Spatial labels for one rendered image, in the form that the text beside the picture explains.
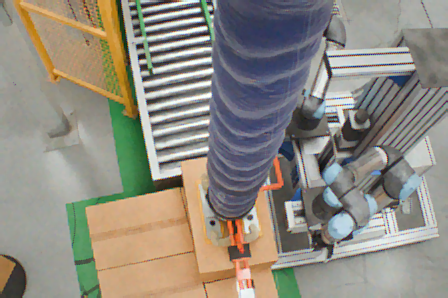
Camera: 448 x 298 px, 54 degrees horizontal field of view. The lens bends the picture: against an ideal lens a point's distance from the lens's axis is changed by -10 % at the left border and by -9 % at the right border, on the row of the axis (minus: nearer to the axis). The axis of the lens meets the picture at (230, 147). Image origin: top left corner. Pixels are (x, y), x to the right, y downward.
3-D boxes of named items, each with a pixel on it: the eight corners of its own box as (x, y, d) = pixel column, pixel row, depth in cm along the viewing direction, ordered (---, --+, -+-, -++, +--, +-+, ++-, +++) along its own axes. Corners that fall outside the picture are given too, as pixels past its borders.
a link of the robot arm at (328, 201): (333, 185, 232) (340, 176, 219) (349, 206, 228) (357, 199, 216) (314, 198, 229) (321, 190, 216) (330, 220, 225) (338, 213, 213)
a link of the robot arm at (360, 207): (362, 181, 157) (338, 199, 154) (382, 207, 154) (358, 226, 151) (356, 188, 164) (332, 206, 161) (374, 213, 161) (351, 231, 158)
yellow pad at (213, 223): (195, 181, 248) (195, 178, 244) (214, 178, 250) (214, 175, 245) (205, 245, 236) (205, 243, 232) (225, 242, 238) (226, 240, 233)
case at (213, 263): (182, 184, 289) (180, 161, 252) (248, 174, 294) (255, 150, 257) (199, 282, 268) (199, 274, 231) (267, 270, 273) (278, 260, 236)
